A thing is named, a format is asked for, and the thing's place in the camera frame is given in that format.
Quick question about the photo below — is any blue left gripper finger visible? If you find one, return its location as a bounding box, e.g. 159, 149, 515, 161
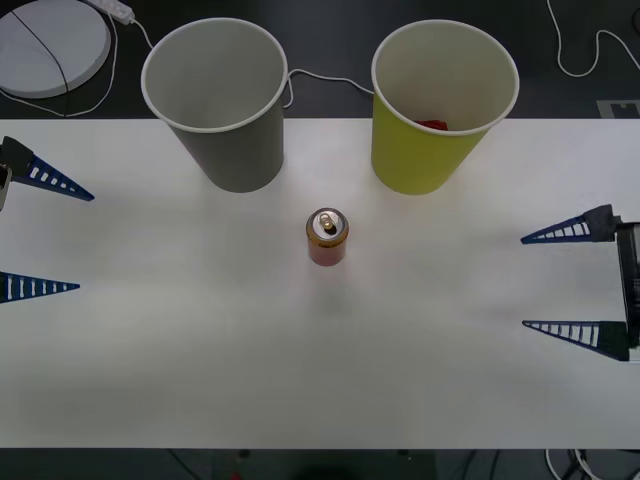
0, 271, 81, 305
0, 136, 96, 203

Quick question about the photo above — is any thin black cable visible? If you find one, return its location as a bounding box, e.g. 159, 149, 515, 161
9, 8, 70, 119

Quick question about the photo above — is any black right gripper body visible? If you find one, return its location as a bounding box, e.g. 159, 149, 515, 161
616, 221, 640, 351

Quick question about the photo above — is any orange drink can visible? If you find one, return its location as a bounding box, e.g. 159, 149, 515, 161
305, 207, 349, 268

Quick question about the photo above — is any white floor cable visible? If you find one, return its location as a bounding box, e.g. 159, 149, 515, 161
543, 448, 601, 480

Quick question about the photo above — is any white power strip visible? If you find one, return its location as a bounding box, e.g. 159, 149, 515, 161
82, 0, 137, 24

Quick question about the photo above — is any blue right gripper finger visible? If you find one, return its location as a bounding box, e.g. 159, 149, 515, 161
521, 320, 631, 363
520, 203, 623, 246

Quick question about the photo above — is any thin white cable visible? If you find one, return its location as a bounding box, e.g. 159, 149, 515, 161
0, 10, 120, 119

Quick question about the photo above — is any round white disc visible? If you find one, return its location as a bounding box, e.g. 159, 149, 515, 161
0, 0, 113, 100

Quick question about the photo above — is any white power strip cable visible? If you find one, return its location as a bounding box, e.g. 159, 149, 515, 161
130, 17, 375, 109

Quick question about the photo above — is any grey plastic bin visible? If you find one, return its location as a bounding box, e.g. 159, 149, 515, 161
140, 17, 290, 194

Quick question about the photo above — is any looping white cable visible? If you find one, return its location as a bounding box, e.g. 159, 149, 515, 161
546, 0, 640, 79

